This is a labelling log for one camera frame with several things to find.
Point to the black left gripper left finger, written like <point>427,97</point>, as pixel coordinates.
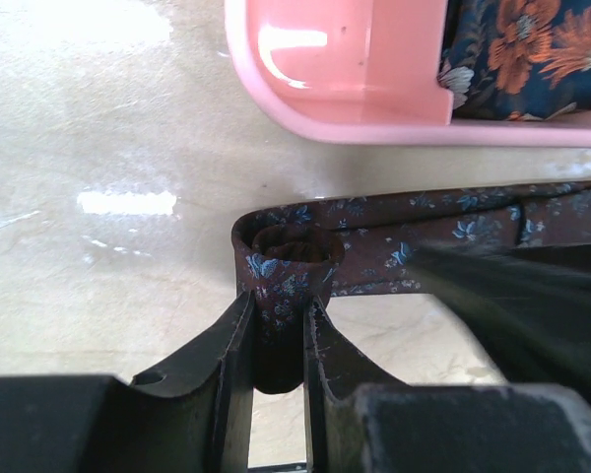
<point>172,417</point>

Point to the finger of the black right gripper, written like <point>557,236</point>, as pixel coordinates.
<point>529,308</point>

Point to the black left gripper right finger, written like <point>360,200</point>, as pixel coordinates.
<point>360,418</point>

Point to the maroon blue-flowered tie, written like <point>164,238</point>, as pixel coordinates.
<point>285,256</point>

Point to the navy orange floral rolled tie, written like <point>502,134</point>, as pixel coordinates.
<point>517,60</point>

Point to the pink divided organizer box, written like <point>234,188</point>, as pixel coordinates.
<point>364,72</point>

